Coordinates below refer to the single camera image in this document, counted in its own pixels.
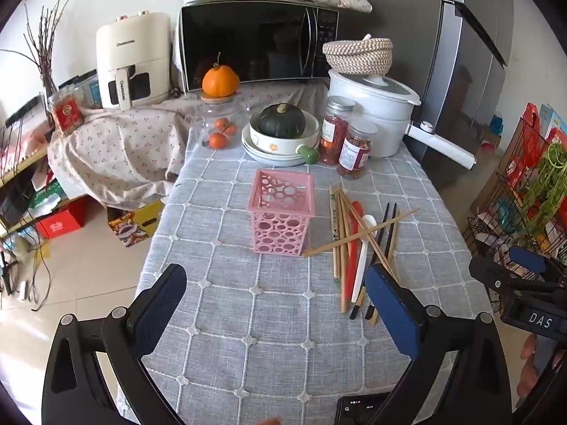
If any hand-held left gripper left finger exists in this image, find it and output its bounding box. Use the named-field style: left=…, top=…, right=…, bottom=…
left=42, top=263, right=187, bottom=425

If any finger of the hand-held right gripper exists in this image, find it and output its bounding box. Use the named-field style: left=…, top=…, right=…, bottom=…
left=509, top=246, right=567, bottom=282
left=468, top=257, right=558, bottom=313

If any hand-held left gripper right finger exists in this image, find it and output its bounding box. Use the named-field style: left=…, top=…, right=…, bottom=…
left=363, top=263, right=515, bottom=425

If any pile of wooden chopsticks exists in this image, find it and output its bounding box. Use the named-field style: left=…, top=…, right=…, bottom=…
left=302, top=186, right=421, bottom=326

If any black chopstick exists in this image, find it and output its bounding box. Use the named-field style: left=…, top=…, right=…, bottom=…
left=351, top=203, right=391, bottom=320

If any pink perforated utensil holder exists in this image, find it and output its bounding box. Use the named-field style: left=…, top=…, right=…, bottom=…
left=248, top=169, right=316, bottom=256

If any person's right hand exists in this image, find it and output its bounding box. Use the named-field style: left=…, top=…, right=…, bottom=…
left=518, top=334, right=540, bottom=400

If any red plastic spoon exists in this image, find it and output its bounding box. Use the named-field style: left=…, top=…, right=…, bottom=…
left=343, top=201, right=366, bottom=304

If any white plastic spoon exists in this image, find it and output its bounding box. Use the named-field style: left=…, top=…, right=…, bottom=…
left=350, top=215, right=378, bottom=308

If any yellow patterned cardboard box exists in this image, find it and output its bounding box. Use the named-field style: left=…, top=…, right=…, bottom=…
left=107, top=201, right=165, bottom=249

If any black smartphone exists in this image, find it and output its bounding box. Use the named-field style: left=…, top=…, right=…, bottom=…
left=334, top=393, right=391, bottom=425

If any red gift box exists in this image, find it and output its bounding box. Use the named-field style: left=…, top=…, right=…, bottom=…
left=34, top=209, right=83, bottom=240

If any small-flower print cloth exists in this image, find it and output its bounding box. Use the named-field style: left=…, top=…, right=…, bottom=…
left=48, top=80, right=329, bottom=209

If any green plastic bag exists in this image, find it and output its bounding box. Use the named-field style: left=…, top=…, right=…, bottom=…
left=30, top=181, right=63, bottom=206

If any short jar with patterned lid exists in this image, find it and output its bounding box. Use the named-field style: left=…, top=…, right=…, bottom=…
left=337, top=120, right=378, bottom=181

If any tall jar with silver lid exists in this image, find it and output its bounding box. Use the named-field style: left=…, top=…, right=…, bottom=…
left=320, top=96, right=356, bottom=166

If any grey refrigerator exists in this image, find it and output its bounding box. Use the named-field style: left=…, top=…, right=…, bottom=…
left=337, top=0, right=515, bottom=187

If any clear glass jar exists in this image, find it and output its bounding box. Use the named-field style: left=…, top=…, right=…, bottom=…
left=186, top=92, right=251, bottom=149

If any wooden shelf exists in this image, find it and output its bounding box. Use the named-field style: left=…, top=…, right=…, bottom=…
left=0, top=139, right=89, bottom=240

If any white electric pot with lid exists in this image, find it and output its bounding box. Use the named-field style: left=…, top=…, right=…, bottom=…
left=328, top=68, right=477, bottom=170

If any red labelled glass jar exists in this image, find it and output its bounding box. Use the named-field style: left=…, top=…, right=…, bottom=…
left=48, top=91, right=85, bottom=136

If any dark green kabocha squash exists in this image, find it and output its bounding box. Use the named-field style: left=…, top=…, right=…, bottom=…
left=258, top=103, right=306, bottom=139

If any large orange with stem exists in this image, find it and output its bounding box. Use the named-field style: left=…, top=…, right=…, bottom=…
left=202, top=52, right=240, bottom=98

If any cream air fryer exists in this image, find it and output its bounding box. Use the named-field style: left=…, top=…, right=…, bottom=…
left=96, top=12, right=173, bottom=111

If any black microwave oven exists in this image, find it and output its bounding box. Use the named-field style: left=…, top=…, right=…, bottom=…
left=177, top=0, right=342, bottom=94

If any dry branch bundle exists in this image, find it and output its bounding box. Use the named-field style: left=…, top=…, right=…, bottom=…
left=0, top=0, right=72, bottom=98

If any black wire rack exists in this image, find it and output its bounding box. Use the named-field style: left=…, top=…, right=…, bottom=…
left=463, top=110, right=567, bottom=266

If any green stringy bundle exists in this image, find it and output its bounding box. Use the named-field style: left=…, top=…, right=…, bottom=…
left=523, top=142, right=567, bottom=236

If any white bowl with green handle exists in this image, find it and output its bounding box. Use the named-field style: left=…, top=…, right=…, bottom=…
left=249, top=113, right=320, bottom=164

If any woven rope basket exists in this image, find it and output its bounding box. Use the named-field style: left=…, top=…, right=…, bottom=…
left=322, top=38, right=394, bottom=75

